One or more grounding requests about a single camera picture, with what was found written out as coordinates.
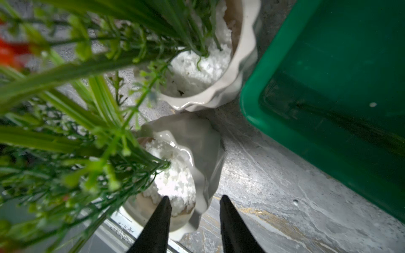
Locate pink flower pot front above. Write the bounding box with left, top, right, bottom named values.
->
left=0, top=75, right=226, bottom=253

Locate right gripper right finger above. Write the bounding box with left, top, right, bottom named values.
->
left=220, top=195, right=265, bottom=253

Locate green plastic tray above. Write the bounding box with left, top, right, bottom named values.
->
left=240, top=1, right=405, bottom=221

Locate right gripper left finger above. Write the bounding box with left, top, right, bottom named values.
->
left=127, top=196, right=172, bottom=253

